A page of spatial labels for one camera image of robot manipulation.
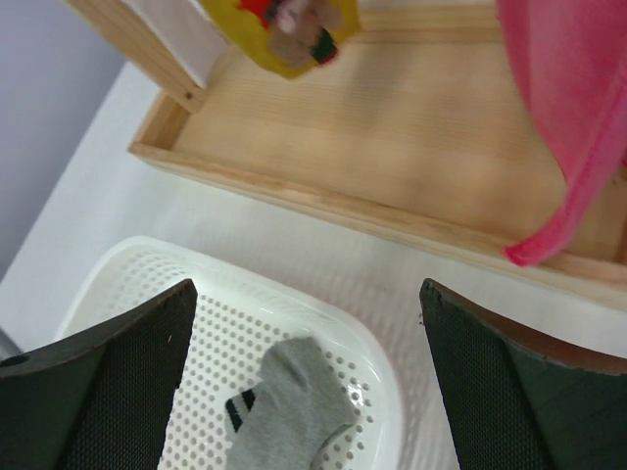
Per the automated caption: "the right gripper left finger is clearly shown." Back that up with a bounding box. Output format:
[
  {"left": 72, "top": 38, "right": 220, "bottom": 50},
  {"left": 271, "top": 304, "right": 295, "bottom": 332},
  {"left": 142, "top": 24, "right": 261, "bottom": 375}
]
[{"left": 1, "top": 279, "right": 198, "bottom": 469}]

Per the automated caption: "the wooden clothes rack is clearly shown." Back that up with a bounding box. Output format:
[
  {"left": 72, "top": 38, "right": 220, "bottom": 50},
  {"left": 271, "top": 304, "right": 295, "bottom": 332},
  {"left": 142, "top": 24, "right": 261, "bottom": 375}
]
[{"left": 72, "top": 1, "right": 626, "bottom": 303}]

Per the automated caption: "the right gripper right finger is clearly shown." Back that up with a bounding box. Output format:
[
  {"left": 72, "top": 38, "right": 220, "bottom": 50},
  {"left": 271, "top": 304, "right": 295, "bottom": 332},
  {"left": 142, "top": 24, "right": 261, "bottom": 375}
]
[{"left": 419, "top": 279, "right": 626, "bottom": 469}]

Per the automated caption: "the pink towel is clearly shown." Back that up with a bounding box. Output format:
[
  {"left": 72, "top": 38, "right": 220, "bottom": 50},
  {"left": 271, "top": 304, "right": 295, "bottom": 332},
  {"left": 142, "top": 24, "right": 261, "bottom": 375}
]
[{"left": 496, "top": 1, "right": 626, "bottom": 266}]

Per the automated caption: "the white perforated plastic basket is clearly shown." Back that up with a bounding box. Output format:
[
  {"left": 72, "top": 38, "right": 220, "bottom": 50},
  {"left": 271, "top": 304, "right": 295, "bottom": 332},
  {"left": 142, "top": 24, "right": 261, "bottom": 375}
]
[{"left": 57, "top": 236, "right": 407, "bottom": 469}]

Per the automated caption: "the yellow bear sock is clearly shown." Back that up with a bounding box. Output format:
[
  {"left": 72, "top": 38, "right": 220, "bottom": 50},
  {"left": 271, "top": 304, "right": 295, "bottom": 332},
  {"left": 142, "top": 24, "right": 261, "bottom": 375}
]
[{"left": 201, "top": 0, "right": 361, "bottom": 79}]

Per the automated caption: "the grey striped-cuff sock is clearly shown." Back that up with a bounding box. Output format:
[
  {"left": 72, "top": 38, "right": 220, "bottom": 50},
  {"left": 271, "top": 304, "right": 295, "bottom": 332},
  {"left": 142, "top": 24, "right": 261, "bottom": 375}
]
[{"left": 224, "top": 337, "right": 357, "bottom": 470}]

